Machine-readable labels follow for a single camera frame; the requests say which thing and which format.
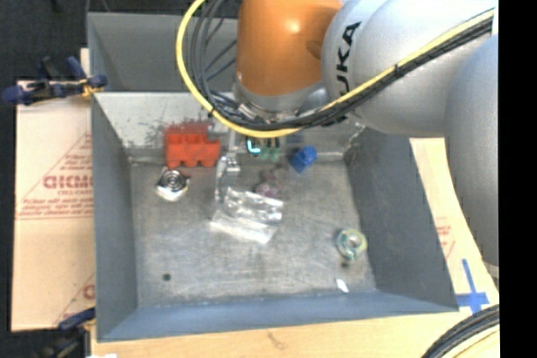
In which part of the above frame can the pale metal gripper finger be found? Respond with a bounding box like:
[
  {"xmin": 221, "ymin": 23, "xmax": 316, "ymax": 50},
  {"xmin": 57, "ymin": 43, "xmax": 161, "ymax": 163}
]
[
  {"xmin": 228, "ymin": 156, "xmax": 242, "ymax": 193},
  {"xmin": 214, "ymin": 155, "xmax": 230, "ymax": 205}
]

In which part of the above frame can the small pink and purple toy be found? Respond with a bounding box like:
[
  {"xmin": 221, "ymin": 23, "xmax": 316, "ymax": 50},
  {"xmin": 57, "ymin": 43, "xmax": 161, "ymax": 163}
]
[{"xmin": 255, "ymin": 170, "xmax": 281, "ymax": 199}]

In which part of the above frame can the clear plastic packet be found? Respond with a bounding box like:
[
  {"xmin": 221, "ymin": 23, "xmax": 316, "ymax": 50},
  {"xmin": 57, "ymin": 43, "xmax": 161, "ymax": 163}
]
[{"xmin": 208, "ymin": 185, "xmax": 285, "ymax": 245}]

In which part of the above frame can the red toy block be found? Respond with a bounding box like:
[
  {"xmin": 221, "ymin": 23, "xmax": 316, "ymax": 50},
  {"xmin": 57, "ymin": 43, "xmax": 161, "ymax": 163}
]
[{"xmin": 164, "ymin": 124, "xmax": 222, "ymax": 170}]

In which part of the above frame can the clear glass jar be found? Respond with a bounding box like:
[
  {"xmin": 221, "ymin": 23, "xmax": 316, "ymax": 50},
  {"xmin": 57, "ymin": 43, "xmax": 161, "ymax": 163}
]
[{"xmin": 154, "ymin": 167, "xmax": 191, "ymax": 203}]

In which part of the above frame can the small blue toy block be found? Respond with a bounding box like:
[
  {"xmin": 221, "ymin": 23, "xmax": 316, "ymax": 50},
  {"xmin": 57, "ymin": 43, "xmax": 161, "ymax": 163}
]
[{"xmin": 289, "ymin": 145, "xmax": 318, "ymax": 174}]

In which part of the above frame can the grey metal bin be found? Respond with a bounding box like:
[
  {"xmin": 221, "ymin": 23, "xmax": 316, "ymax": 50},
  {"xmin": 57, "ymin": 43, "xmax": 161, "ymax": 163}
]
[{"xmin": 86, "ymin": 12, "xmax": 459, "ymax": 343}]

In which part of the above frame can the brown cardboard board, red print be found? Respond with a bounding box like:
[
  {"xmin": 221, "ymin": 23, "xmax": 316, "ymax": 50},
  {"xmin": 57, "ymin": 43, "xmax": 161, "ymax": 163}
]
[{"xmin": 10, "ymin": 48, "xmax": 499, "ymax": 332}]

